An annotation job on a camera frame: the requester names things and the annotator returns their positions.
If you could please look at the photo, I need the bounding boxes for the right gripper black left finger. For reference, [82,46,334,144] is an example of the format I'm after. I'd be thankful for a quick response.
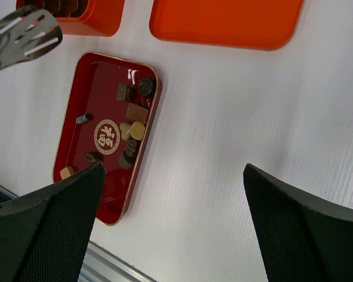
[0,162,105,281]

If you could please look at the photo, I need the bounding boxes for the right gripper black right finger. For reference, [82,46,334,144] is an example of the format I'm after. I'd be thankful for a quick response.
[243,164,353,281]

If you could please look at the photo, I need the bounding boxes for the metal tongs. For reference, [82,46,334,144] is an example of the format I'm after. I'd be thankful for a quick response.
[0,5,63,71]

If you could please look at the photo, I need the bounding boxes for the orange tin lid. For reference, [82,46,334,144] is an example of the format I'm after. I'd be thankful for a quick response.
[149,0,304,51]

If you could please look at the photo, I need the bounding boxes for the orange chocolate tin box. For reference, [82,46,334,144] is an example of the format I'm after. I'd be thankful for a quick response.
[16,0,125,37]

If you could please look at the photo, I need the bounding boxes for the tan Sweet square chocolate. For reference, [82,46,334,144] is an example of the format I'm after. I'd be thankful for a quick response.
[59,166,75,180]

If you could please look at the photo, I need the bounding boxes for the dark ridged cup chocolate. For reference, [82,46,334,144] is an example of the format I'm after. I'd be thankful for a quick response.
[118,139,141,170]

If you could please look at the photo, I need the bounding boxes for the dark striped chocolate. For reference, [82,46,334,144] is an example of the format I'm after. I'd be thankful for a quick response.
[76,113,92,125]

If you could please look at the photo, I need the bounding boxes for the tan heart chocolate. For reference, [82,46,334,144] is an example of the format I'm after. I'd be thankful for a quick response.
[119,122,131,142]

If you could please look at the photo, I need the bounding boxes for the tan round disc chocolate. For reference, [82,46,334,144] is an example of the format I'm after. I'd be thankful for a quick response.
[129,122,145,140]

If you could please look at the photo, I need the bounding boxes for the brown rectangular chocolate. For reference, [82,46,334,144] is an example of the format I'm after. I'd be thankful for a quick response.
[126,103,149,125]

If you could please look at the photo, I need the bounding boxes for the dark brown cube chocolate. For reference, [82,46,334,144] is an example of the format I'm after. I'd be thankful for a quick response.
[116,84,135,102]

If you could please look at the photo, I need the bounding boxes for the dark round chocolate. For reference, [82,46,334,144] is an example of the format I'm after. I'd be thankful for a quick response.
[138,78,156,99]

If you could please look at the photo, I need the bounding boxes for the red tray with gold rim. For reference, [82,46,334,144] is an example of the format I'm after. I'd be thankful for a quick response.
[52,52,162,226]

